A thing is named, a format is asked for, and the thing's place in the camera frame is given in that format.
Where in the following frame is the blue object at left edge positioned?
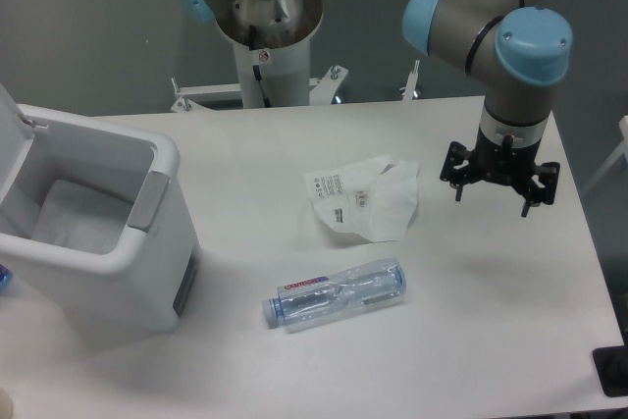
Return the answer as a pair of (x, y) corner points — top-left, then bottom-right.
(0, 265), (13, 291)

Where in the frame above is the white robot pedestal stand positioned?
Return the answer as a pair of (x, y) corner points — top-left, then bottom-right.
(172, 0), (348, 112)

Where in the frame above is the clear plastic water bottle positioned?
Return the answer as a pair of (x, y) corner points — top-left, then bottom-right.
(262, 258), (407, 332)

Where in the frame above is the black cable on pedestal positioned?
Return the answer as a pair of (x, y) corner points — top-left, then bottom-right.
(248, 25), (272, 109)

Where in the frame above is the white plastic wrapper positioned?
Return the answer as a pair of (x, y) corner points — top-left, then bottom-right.
(304, 154), (419, 242)

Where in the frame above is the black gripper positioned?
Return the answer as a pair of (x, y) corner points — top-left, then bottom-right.
(440, 129), (560, 217)

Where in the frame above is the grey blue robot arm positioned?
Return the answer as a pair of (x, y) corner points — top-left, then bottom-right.
(178, 0), (573, 208)

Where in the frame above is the white trash can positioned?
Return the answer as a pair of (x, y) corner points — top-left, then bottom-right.
(1, 92), (199, 332)

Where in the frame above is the beige object bottom left corner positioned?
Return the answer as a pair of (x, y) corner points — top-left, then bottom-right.
(0, 388), (13, 419)

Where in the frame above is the black device at table edge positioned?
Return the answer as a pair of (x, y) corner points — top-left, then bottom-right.
(593, 345), (627, 397)

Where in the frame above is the white frame at right edge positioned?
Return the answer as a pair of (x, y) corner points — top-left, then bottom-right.
(582, 115), (628, 197)

